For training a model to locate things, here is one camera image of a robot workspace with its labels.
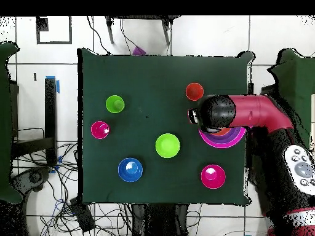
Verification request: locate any orange bowl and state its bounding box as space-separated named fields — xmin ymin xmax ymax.
xmin=210 ymin=127 xmax=233 ymax=137

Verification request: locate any green cloth covered table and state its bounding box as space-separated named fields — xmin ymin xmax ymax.
xmin=267 ymin=48 xmax=315 ymax=148
xmin=0 ymin=41 xmax=23 ymax=205

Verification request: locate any small purple object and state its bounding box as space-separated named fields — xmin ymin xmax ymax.
xmin=132 ymin=45 xmax=146 ymax=57

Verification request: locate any dark grey pedestal leg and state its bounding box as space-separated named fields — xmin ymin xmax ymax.
xmin=10 ymin=166 xmax=52 ymax=194

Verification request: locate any green bowl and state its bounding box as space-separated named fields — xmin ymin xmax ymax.
xmin=154 ymin=133 xmax=181 ymax=159

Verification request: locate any pinkish red cup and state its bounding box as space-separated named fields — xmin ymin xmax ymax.
xmin=90 ymin=120 xmax=111 ymax=140

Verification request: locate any black square frame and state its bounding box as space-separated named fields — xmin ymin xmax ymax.
xmin=36 ymin=15 xmax=73 ymax=45

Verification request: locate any small pinkish red bowl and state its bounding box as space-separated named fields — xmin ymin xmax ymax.
xmin=200 ymin=164 xmax=226 ymax=190

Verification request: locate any black metal stand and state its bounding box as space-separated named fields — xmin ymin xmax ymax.
xmin=10 ymin=76 xmax=60 ymax=167
xmin=260 ymin=84 xmax=279 ymax=97

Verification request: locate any large pink bowl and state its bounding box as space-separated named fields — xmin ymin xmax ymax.
xmin=198 ymin=126 xmax=247 ymax=149

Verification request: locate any black camera tripod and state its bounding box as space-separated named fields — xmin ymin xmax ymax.
xmin=105 ymin=15 xmax=180 ymax=46

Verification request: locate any dark green tablecloth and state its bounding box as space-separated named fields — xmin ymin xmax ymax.
xmin=77 ymin=47 xmax=254 ymax=205

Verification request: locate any green cup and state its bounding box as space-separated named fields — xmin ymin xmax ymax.
xmin=105 ymin=95 xmax=126 ymax=114

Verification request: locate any orange cup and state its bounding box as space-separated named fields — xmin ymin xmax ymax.
xmin=185 ymin=82 xmax=205 ymax=102

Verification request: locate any black power brick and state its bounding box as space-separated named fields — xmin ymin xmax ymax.
xmin=69 ymin=197 xmax=96 ymax=234

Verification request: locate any dark blue bowl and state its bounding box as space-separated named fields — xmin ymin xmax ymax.
xmin=117 ymin=157 xmax=144 ymax=183

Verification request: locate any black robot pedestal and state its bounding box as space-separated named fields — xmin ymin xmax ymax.
xmin=130 ymin=203 xmax=190 ymax=236

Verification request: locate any tangle of cables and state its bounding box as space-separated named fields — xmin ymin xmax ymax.
xmin=10 ymin=141 xmax=134 ymax=236

